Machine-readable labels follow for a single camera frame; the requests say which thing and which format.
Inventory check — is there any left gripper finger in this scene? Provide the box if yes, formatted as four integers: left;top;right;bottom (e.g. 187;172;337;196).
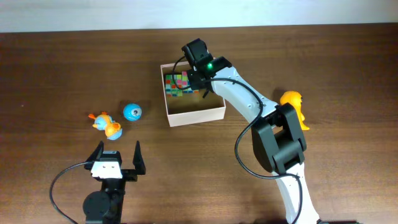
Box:
132;141;146;175
86;141;104;162

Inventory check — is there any rubik's cube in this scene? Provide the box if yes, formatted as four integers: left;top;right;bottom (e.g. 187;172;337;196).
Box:
175;72;199;95
165;74;183;97

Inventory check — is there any orange dinosaur toy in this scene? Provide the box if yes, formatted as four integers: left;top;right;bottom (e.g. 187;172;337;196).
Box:
280;91;310;131

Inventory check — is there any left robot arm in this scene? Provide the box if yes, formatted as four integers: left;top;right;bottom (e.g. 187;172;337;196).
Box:
83;141;146;224

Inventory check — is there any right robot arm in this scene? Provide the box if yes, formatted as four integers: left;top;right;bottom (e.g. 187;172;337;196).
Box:
182;39;321;223

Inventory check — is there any cardboard box container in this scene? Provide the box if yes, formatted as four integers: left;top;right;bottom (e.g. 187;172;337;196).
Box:
160;62;226;127

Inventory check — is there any orange blue duck toy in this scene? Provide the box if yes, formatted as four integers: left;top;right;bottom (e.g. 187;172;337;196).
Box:
88;111;123;141

